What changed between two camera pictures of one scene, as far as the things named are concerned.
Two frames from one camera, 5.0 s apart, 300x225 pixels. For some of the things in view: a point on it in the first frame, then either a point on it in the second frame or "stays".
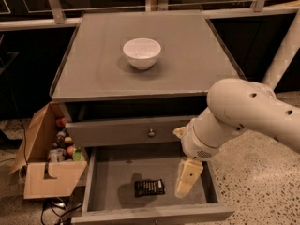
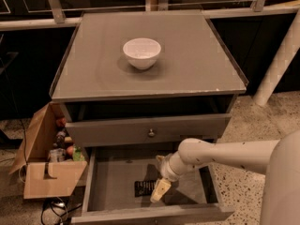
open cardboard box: [42, 178] stays
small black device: [148, 187] stays
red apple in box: [69, 151] stays
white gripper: [194, 142] to [166, 171]
